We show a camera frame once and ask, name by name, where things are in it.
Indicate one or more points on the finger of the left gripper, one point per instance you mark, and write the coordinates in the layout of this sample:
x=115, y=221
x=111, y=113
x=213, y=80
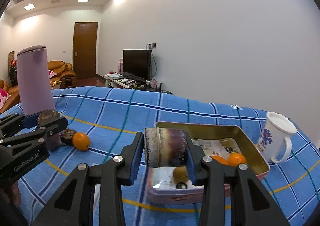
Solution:
x=14, y=123
x=35, y=133

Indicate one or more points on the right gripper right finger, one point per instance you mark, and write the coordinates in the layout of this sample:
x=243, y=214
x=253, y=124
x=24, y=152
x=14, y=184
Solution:
x=251, y=203

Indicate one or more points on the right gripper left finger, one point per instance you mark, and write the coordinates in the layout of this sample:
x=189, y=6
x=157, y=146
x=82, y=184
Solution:
x=73, y=201

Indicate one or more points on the dark mangosteen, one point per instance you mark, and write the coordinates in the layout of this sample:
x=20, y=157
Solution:
x=47, y=116

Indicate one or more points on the orange tangerine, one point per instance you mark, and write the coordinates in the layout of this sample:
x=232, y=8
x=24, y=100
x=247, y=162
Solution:
x=81, y=141
x=220, y=160
x=235, y=159

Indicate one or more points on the brown dried mangosteen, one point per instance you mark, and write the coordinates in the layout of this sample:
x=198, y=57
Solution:
x=66, y=136

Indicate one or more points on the yellow brown longan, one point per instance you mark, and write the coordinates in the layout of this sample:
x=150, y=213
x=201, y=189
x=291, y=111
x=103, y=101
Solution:
x=180, y=174

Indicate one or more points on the purple round turnip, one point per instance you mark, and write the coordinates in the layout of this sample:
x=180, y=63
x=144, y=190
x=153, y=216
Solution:
x=54, y=142

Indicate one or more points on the pink floral cushion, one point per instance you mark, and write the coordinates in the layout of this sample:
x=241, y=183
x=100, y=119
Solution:
x=4, y=96

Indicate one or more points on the purple electric kettle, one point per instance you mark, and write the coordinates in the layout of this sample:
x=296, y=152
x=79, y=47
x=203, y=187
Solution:
x=33, y=80

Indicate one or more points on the pink metal tin box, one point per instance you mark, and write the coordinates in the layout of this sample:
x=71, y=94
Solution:
x=221, y=140

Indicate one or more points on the wooden coffee table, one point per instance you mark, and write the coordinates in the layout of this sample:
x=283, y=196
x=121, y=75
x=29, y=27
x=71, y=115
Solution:
x=55, y=84

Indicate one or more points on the paper leaflet in tin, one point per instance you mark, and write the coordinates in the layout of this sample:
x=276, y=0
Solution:
x=203, y=170

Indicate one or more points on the orange leather sofa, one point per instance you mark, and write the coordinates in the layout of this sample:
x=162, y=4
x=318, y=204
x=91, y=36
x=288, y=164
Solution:
x=58, y=70

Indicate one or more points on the white floral mug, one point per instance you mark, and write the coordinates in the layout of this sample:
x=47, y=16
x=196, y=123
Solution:
x=274, y=142

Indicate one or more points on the white tv stand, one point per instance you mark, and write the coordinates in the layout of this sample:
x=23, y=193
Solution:
x=115, y=80

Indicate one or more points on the pink box beside television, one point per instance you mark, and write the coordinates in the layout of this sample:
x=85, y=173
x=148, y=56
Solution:
x=120, y=66

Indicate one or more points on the brown wooden door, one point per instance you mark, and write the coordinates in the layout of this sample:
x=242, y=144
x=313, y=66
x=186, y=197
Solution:
x=84, y=49

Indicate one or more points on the black wifi router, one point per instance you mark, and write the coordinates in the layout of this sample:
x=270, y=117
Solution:
x=156, y=87

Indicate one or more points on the black television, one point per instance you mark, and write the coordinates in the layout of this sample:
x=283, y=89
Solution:
x=137, y=62

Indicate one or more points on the wall power socket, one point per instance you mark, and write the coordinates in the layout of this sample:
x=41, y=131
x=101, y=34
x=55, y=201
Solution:
x=151, y=46

